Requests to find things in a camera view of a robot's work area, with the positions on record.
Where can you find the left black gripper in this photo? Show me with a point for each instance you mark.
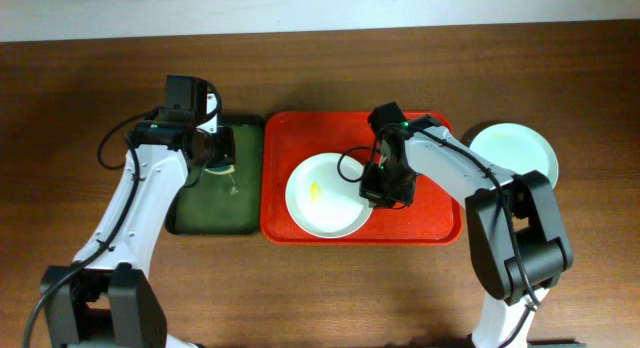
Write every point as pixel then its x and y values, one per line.
pixel 220 151

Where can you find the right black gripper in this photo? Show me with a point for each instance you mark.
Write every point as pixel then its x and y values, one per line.
pixel 368 190

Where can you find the white plate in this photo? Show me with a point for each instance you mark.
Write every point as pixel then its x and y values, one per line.
pixel 322 196

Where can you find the green and yellow sponge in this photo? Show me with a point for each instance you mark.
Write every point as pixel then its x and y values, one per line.
pixel 222 170

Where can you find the mint green plate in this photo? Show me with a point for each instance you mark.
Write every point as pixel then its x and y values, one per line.
pixel 518 148

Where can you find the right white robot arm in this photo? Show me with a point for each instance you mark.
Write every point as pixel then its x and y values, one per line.
pixel 519 247

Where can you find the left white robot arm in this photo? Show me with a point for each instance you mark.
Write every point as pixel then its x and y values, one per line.
pixel 104 298

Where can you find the red plastic tray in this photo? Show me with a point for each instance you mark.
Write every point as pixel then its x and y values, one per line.
pixel 434 218

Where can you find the dark green plastic tray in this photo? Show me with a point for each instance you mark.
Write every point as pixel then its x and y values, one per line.
pixel 224 204

